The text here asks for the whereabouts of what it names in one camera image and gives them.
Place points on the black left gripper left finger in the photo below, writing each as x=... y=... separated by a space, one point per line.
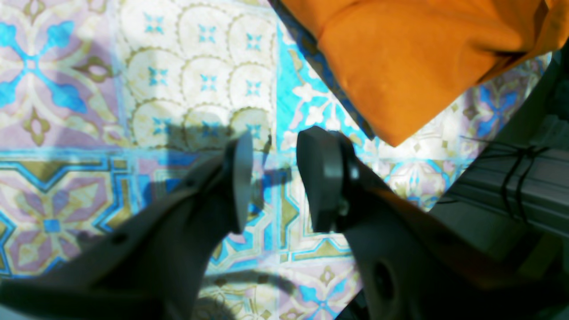
x=152 y=266

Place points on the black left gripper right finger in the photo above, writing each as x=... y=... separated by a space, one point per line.
x=411 y=265

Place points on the orange T-shirt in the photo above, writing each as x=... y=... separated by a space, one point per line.
x=402 y=62

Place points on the patterned blue tablecloth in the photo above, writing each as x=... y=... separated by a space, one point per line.
x=105 y=105

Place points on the aluminium table frame rail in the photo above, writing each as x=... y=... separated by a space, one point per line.
x=512 y=202

